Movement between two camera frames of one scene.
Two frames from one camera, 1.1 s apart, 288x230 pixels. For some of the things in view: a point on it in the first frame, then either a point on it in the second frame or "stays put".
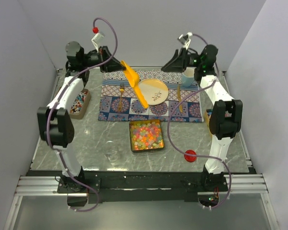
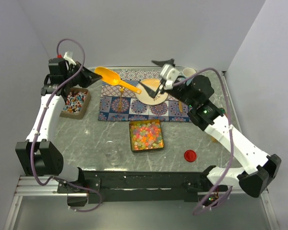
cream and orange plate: (155, 91) stays put
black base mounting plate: (143, 184) stays put
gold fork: (121, 90) stays put
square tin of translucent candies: (146, 135) stays put
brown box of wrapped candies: (80, 104) stays put
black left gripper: (114, 65) -> (89, 77)
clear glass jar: (111, 151) stays put
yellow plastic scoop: (133, 78) -> (112, 77)
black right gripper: (177, 63) -> (153, 94)
